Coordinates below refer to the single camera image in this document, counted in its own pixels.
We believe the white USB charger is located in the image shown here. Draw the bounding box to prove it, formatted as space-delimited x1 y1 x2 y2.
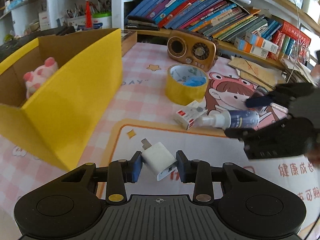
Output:
141 138 177 181

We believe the white spray bottle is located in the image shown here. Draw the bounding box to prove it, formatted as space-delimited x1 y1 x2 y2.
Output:
195 110 260 130

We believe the staples box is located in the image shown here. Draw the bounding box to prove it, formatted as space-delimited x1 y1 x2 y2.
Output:
173 101 207 130

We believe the blue plastic packet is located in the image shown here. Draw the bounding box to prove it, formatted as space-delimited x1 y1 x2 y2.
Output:
183 76 207 87

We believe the pink plush pig toy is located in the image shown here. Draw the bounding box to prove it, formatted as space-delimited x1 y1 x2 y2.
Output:
23 57 59 99

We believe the purple small device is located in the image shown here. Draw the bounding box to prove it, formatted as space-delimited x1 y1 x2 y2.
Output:
249 86 268 107

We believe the brown paper envelopes stack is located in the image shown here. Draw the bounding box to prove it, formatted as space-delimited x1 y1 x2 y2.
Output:
228 57 286 91

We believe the white cartoon desk mat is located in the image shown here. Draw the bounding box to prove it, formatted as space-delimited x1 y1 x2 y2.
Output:
92 119 319 236

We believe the red thick dictionary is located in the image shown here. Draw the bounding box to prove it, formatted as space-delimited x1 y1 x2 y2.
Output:
280 21 311 47

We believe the orange white medicine box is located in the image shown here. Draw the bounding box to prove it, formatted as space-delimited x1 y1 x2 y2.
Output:
245 32 278 54

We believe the yellow cardboard box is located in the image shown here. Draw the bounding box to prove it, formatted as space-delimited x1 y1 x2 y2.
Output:
1 29 123 171

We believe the yellow tape roll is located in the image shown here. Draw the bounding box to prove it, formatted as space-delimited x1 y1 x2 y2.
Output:
165 64 209 106

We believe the pink checkered tablecloth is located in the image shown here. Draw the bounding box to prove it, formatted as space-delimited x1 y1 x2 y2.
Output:
0 42 291 213

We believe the brown retro radio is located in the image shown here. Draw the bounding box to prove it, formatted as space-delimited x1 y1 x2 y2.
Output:
167 29 219 72

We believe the wooden chess board box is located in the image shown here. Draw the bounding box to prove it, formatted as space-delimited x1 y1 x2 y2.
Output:
121 30 137 56

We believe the black stapler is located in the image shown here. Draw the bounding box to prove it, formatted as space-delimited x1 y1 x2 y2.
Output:
125 16 159 31

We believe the red tassel ornament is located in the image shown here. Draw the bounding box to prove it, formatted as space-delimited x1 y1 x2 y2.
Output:
85 0 92 29

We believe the white green lid jar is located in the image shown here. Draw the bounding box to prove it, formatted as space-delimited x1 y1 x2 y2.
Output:
92 11 112 29

